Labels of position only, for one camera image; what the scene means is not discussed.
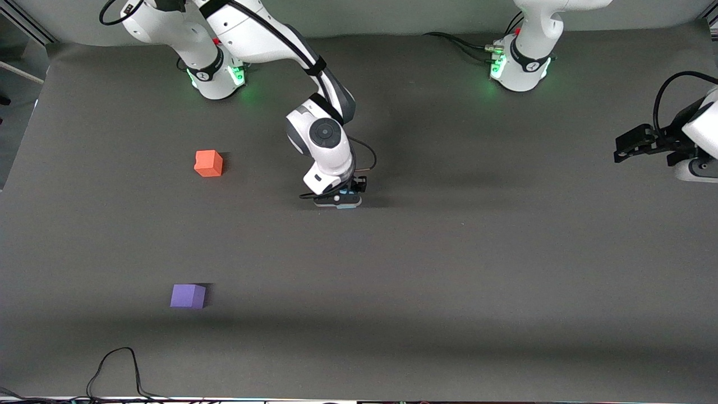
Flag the orange foam block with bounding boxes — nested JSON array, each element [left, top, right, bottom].
[[194, 150, 224, 178]]

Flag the purple foam block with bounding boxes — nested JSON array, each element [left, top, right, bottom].
[[170, 284, 206, 309]]

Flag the thin black looped cable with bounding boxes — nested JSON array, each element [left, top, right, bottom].
[[86, 347, 169, 402]]

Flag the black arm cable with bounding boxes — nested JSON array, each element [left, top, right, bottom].
[[652, 71, 718, 135], [299, 136, 378, 200]]

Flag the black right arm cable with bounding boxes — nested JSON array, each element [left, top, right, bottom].
[[299, 136, 378, 200]]

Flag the white rod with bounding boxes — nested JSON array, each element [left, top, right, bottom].
[[0, 61, 44, 85]]

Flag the black left base cables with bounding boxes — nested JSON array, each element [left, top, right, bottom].
[[422, 11, 525, 63]]

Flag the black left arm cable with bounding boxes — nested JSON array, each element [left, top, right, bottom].
[[652, 71, 718, 135]]

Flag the dark grey table mat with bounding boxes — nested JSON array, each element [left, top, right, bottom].
[[0, 21, 718, 402]]

